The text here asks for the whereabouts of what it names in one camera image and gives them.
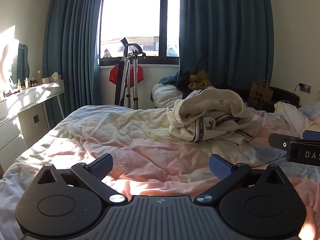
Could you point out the teal garment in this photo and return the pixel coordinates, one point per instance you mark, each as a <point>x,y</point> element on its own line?
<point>167,80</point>

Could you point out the black ottoman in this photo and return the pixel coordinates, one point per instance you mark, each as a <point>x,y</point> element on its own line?
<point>282,95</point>

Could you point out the cream pants with striped trim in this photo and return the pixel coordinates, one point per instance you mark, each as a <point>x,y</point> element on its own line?
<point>212,105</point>

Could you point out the dark wall outlet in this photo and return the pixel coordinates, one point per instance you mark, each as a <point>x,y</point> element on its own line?
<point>36,119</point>

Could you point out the pastel bed duvet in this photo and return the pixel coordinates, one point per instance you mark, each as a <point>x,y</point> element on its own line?
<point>125,140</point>

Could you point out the wall socket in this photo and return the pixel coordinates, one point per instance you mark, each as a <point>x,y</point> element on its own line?
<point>305,88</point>

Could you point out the black framed window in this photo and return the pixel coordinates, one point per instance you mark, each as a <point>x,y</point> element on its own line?
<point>137,17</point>

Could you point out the person's right forearm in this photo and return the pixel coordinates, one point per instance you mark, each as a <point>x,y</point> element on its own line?
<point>308,223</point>

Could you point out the teal curtain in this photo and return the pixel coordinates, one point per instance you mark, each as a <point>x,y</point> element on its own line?
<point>72,42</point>
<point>225,30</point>

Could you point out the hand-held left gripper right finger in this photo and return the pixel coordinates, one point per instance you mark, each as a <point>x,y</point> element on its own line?
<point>221,167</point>

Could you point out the brown paper bag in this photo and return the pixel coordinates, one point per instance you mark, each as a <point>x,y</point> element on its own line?
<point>260,92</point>

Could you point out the dark garment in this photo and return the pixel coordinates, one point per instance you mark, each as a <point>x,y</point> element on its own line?
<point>185,85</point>

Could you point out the pastel pillow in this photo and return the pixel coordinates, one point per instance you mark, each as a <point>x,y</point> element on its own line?
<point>310,112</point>

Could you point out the white dressing table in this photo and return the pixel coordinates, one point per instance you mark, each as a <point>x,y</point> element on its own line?
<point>25,120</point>

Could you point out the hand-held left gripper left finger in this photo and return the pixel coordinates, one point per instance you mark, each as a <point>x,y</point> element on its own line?
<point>101,167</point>

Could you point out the mustard yellow garment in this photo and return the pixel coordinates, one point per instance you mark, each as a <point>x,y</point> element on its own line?
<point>200,80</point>

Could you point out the red cloth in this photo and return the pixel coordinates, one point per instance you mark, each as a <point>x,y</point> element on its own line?
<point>113,76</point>

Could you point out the tissue box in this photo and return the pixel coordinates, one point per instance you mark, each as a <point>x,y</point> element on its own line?
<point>51,78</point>

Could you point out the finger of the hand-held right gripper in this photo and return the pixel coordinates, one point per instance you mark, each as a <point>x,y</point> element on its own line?
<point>312,135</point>
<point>278,140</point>

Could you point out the wavy edged mirror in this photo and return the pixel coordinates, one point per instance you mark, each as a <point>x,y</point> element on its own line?
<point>20,60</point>

